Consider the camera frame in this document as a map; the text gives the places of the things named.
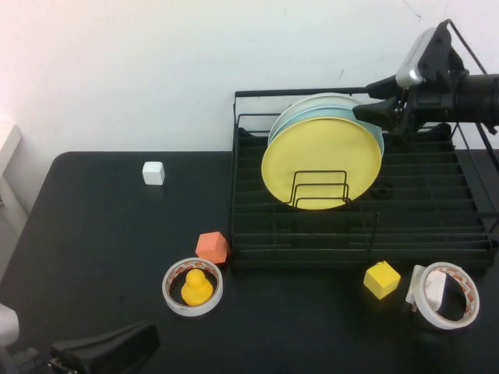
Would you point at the white plate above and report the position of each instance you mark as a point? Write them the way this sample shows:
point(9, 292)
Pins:
point(323, 98)

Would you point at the light blue plate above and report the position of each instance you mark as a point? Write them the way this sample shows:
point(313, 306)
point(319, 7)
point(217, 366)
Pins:
point(335, 111)

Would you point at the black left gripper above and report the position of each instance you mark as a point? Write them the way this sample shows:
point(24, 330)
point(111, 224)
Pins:
point(68, 360)

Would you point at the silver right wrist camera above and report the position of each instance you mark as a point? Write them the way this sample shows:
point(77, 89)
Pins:
point(415, 58)

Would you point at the white power adapter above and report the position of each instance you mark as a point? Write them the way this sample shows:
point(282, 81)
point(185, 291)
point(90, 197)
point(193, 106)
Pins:
point(434, 290)

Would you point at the yellow plate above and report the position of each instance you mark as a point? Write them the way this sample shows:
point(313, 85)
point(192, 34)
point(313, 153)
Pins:
point(319, 156)

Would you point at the yellow rubber duck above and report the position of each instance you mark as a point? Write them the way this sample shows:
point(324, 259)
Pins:
point(195, 290)

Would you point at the tape roll around duck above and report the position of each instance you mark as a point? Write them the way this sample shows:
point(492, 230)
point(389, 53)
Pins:
point(191, 311)

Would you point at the orange cube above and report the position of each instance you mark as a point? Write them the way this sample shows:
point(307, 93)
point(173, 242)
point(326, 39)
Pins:
point(211, 248)

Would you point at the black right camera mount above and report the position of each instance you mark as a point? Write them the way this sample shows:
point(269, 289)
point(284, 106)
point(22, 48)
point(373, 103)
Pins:
point(442, 50)

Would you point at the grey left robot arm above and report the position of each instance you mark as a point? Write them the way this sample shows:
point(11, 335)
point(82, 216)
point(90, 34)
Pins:
point(8, 323)

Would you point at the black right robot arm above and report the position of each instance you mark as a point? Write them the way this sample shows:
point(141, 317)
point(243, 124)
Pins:
point(477, 97)

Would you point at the tape roll around adapter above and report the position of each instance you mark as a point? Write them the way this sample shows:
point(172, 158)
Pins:
point(444, 322)

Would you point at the yellow cube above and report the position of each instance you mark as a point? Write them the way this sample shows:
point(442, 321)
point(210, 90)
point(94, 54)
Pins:
point(381, 280)

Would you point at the black round drain fitting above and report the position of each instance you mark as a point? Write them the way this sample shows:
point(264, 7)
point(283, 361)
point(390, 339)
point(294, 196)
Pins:
point(384, 191)

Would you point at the white cabinet edge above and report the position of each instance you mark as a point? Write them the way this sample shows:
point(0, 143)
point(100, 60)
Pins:
point(9, 156)

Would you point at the white cube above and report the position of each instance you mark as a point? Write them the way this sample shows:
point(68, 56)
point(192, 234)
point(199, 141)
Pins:
point(153, 174)

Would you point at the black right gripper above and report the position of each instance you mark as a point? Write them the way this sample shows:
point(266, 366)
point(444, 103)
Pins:
point(429, 101)

